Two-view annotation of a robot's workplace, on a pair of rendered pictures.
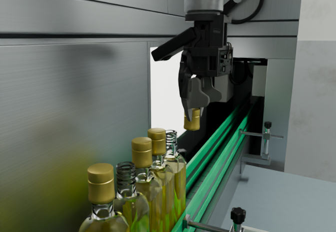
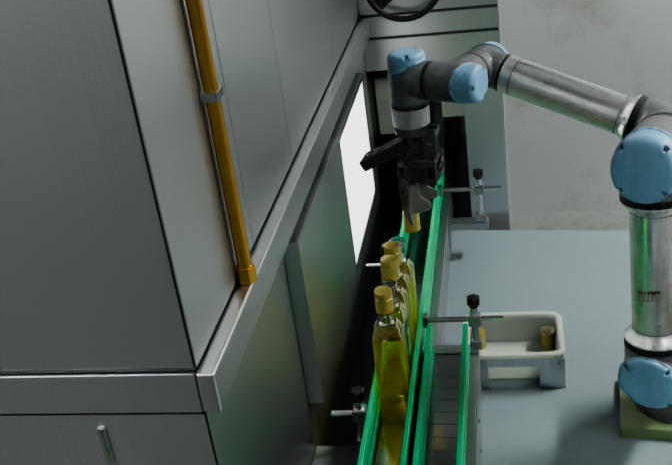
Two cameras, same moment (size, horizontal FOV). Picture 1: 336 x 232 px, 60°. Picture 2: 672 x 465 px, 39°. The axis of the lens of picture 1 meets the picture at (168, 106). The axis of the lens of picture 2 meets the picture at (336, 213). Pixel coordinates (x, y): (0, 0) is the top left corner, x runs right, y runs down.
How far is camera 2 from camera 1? 1.41 m
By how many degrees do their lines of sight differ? 16
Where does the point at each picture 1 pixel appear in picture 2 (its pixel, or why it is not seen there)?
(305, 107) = not seen: hidden behind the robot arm
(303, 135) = (540, 126)
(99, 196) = (387, 309)
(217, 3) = (426, 119)
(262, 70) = not seen: hidden behind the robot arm
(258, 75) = not seen: hidden behind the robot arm
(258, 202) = (482, 282)
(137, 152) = (389, 270)
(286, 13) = not seen: outside the picture
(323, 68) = not seen: outside the picture
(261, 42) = (447, 41)
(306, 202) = (542, 267)
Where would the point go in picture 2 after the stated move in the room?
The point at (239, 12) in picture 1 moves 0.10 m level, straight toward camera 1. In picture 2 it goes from (406, 0) to (409, 9)
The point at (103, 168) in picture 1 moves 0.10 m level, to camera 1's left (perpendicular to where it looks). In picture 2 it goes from (385, 290) to (333, 303)
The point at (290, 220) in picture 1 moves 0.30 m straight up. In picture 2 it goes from (524, 295) to (519, 190)
